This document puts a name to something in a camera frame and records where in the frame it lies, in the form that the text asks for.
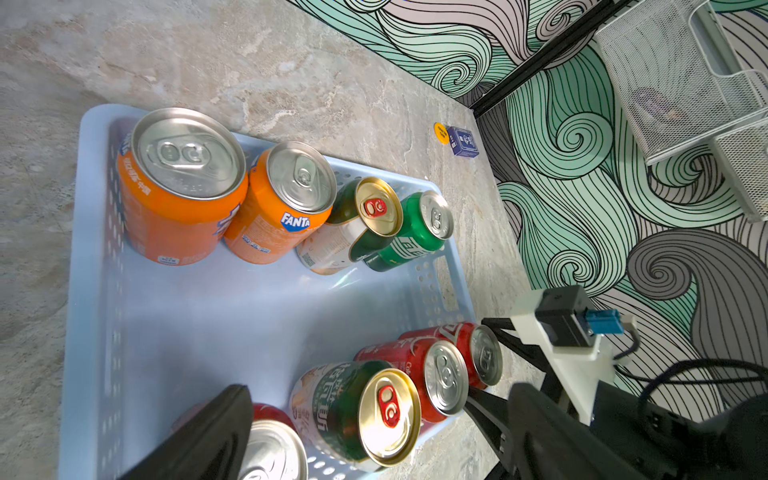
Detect blue playing card box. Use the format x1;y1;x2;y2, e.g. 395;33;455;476
447;126;479;158

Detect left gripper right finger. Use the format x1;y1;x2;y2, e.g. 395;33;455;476
464;383;643;479

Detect orange fanta can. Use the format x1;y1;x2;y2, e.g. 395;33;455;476
224;141;337;265
116;107;248;266

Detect green gold-top can front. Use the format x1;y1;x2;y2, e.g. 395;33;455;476
289;360;422;472

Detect large clear wall bin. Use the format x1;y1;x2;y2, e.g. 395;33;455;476
594;1;767;165

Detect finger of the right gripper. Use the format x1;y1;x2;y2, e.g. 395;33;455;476
481;318;549;372

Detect green gold-top can back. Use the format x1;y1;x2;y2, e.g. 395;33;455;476
296;177;404;275

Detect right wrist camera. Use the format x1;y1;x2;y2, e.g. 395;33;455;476
510;285;641;425

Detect red cola can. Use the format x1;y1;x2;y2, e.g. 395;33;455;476
398;322;503;389
238;403;308;479
353;337;470;424

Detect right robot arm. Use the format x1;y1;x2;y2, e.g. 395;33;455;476
466;318;767;479

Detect green Sprite can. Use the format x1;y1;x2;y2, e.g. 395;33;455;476
364;191;455;272

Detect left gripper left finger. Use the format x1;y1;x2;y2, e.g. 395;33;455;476
122;384;253;479

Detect light blue plastic basket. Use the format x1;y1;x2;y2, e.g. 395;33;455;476
58;104;475;479

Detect orange Fanta can far left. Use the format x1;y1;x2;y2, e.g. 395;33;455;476
116;107;248;266

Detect green gold-top can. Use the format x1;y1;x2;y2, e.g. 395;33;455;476
296;177;404;275
289;360;422;472

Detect yellow big blind chip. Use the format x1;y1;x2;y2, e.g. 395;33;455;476
433;122;451;145

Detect small clear wall bin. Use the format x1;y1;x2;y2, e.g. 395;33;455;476
712;118;767;223

